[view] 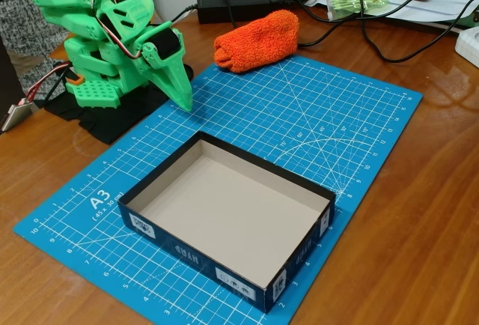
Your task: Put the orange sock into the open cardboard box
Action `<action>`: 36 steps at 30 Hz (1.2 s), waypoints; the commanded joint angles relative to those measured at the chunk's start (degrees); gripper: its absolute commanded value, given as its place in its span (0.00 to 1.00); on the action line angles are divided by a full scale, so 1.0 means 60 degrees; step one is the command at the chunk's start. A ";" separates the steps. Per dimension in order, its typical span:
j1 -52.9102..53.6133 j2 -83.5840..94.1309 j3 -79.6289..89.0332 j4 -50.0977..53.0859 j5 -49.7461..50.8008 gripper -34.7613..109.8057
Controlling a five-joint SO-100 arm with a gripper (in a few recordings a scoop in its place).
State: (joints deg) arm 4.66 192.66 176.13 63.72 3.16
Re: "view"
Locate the orange fuzzy sock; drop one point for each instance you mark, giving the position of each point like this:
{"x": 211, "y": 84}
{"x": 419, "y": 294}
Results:
{"x": 258, "y": 42}

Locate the green 3D-printed robot arm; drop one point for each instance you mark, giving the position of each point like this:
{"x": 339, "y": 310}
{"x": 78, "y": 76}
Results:
{"x": 112, "y": 14}

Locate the white box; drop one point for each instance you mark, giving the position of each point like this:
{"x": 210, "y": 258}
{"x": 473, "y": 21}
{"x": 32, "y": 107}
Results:
{"x": 467, "y": 46}

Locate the black base mat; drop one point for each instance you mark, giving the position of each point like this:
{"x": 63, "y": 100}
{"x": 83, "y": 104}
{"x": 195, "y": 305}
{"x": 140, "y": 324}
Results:
{"x": 119, "y": 115}

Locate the blue A3 cutting mat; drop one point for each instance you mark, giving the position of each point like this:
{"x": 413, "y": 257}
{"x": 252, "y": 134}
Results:
{"x": 262, "y": 115}

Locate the large black power adapter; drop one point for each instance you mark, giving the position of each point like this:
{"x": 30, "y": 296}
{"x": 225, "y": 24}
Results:
{"x": 243, "y": 5}

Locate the orange clamp piece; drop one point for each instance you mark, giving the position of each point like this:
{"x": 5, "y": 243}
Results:
{"x": 76, "y": 79}

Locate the dark blue cardboard box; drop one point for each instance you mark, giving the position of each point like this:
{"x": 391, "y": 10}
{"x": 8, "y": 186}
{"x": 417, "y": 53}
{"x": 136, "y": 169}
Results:
{"x": 224, "y": 212}

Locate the grey patterned fabric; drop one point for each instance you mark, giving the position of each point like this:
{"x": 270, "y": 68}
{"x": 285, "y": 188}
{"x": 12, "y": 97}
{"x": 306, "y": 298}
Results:
{"x": 22, "y": 29}

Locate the small grey circuit board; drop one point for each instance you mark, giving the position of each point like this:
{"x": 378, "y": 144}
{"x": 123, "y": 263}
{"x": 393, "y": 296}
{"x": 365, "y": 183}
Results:
{"x": 16, "y": 117}

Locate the white papers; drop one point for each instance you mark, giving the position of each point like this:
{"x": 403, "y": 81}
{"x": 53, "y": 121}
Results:
{"x": 419, "y": 10}

